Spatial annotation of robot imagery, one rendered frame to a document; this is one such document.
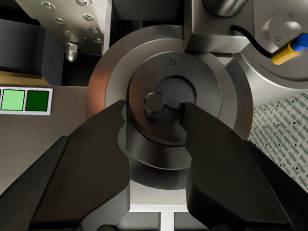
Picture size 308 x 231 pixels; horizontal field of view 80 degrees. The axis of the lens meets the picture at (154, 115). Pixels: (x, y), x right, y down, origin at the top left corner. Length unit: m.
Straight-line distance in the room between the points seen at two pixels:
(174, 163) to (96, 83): 0.09
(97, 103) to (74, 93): 0.37
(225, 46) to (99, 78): 0.11
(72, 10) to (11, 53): 1.37
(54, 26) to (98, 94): 0.36
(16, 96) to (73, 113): 0.15
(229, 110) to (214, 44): 0.06
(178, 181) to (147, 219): 0.45
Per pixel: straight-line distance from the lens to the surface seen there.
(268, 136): 0.35
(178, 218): 0.61
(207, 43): 0.17
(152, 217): 0.60
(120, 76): 0.16
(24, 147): 0.57
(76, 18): 0.47
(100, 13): 0.23
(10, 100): 0.60
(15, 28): 1.88
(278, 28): 0.23
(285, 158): 0.32
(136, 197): 0.51
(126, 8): 0.22
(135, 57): 0.17
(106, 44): 0.19
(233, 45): 0.18
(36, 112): 0.56
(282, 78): 0.22
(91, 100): 0.17
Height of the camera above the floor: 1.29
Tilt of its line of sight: 9 degrees down
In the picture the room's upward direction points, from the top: 179 degrees counter-clockwise
